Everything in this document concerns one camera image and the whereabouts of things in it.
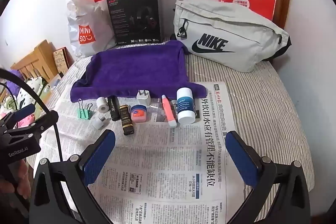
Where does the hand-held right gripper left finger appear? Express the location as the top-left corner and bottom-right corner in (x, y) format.
(28, 130), (116, 224)

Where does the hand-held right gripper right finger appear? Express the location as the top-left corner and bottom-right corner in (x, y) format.
(224, 130), (311, 224)

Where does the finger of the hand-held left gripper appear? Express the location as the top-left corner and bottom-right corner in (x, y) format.
(0, 104), (36, 130)
(13, 111), (59, 136)

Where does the small white cap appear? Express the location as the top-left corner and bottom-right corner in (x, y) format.
(93, 115), (106, 130)

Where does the green binder clip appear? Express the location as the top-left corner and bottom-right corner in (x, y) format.
(77, 99), (94, 119)

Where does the black lipstick tube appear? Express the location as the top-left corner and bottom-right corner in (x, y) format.
(107, 96), (121, 122)

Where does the white tape roll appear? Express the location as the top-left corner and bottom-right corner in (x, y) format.
(96, 97), (109, 111)

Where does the small pink jar blue lid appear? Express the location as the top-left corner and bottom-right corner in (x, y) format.
(131, 105), (147, 123)

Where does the white charger plug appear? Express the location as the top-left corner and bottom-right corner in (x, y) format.
(136, 90), (151, 106)

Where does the white and blue balm bottle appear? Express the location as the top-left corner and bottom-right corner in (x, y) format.
(176, 88), (196, 124)

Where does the pink and white tube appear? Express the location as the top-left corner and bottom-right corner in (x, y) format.
(161, 95), (177, 128)

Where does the person's left hand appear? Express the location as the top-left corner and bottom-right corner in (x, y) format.
(0, 161), (30, 203)

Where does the white polka dot cloth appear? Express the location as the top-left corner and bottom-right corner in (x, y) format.
(16, 77), (44, 109)

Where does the purple fluffy toy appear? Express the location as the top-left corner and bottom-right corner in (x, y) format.
(5, 69), (27, 98)

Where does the wooden rack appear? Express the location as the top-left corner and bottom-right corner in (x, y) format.
(10, 40), (62, 83)

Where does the striped bed sheet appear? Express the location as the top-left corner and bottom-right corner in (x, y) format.
(26, 38), (315, 224)

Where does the brown patterned book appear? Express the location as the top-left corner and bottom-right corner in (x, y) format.
(52, 47), (70, 77)

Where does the newspaper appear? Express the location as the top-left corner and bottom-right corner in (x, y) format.
(39, 81), (231, 224)

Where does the purple towel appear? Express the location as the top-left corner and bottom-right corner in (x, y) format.
(70, 40), (208, 103)

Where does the white plastic shopping bag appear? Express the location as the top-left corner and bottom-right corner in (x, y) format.
(66, 0), (117, 58)

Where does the grey waist bag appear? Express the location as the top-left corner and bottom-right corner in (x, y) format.
(173, 0), (292, 73)

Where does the black headphone box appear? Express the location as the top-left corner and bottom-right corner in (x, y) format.
(106, 0), (161, 45)

